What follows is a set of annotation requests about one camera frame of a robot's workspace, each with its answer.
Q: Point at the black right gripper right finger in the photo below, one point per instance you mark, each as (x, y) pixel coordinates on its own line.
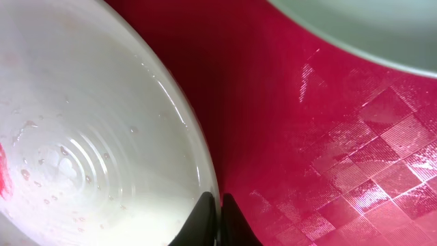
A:
(235, 230)

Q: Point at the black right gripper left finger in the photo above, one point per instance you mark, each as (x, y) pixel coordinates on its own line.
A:
(200, 227)

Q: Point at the white plate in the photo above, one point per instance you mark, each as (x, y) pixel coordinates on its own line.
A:
(98, 144)

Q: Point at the red plastic tray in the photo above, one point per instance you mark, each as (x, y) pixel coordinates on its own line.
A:
(317, 146)

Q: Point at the pale green plate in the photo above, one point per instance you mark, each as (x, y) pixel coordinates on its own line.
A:
(399, 34)

